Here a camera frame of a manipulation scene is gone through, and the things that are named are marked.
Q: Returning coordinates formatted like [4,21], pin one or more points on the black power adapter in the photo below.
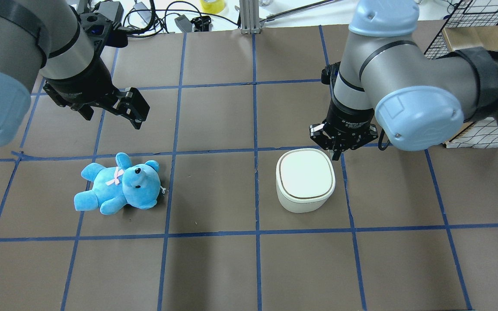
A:
[184,24]

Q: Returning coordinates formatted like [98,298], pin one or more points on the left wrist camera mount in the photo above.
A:
[102,22]

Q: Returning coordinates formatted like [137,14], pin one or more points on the white desktop trash can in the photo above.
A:
[304,180]

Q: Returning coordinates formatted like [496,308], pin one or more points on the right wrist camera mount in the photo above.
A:
[329,74]

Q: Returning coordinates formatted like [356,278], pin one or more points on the wooden shelf with wire grid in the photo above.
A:
[471,33]

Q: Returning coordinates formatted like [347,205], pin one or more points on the aluminium frame post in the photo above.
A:
[249,17]

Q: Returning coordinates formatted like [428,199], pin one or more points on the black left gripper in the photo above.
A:
[84,83]

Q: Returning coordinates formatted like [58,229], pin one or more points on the blue teddy bear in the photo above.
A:
[124,184]

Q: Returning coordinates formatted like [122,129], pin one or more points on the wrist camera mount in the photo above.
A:
[329,74]
[102,22]

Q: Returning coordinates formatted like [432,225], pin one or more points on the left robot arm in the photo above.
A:
[63,44]

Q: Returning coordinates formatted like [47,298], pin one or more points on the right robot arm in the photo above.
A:
[384,86]

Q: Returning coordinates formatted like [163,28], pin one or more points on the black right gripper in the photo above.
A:
[352,119]

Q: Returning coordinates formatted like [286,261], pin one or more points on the yellow tape roll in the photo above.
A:
[213,6]

